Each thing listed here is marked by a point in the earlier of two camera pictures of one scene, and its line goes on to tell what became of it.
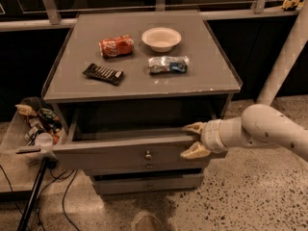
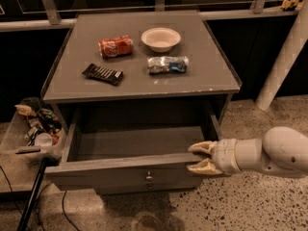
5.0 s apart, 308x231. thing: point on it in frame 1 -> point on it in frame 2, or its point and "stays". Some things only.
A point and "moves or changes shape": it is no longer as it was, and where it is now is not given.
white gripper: (211, 137) -> (225, 156)
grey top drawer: (109, 148) moves or changes shape
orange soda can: (122, 45) stays
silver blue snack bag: (168, 64) stays
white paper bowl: (161, 38) stays
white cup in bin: (43, 140) stays
